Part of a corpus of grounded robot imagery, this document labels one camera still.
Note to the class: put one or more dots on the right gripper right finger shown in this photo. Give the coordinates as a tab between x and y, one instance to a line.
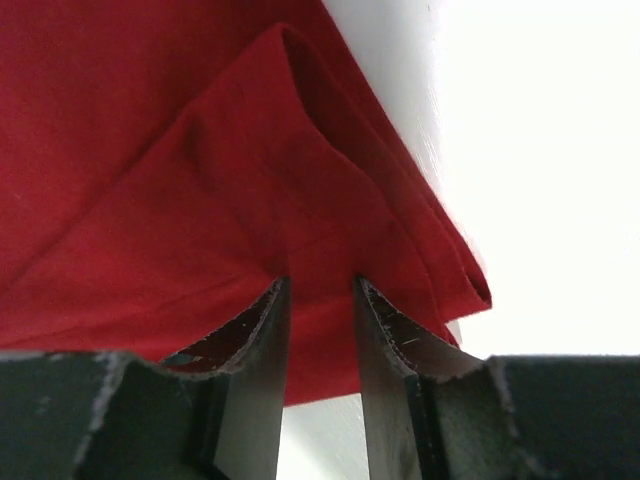
400	364

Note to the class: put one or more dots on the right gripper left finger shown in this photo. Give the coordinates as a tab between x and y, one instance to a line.
238	375

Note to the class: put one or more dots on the red t shirt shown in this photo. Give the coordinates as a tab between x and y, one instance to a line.
162	162

